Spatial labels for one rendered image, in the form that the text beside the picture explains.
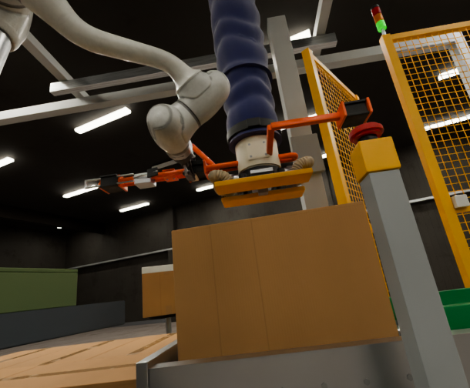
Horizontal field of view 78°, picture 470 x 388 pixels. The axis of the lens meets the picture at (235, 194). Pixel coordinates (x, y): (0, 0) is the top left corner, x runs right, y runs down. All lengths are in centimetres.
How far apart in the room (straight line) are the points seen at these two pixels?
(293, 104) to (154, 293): 192
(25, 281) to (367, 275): 78
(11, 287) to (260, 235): 63
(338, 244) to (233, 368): 43
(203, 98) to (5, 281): 64
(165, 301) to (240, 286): 180
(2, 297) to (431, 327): 64
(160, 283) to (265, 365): 198
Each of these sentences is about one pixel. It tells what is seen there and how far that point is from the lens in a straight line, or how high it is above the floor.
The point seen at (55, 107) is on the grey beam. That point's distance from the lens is 436.
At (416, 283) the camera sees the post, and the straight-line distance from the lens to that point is 62.
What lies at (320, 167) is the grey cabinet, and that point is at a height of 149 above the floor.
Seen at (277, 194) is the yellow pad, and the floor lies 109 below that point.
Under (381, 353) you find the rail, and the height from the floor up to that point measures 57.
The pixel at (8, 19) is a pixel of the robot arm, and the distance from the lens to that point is 109.
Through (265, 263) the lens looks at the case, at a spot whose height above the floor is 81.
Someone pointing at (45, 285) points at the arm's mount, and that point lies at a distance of 52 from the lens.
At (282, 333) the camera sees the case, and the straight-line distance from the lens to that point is 90.
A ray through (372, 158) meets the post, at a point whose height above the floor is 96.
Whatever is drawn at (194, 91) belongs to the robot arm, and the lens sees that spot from 89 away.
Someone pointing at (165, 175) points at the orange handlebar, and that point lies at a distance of 120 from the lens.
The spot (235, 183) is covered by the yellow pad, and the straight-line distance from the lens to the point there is 100.
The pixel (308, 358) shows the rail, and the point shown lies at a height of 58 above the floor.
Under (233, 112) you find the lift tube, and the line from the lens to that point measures 121.
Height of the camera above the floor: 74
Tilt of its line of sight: 18 degrees up
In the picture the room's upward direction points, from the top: 7 degrees counter-clockwise
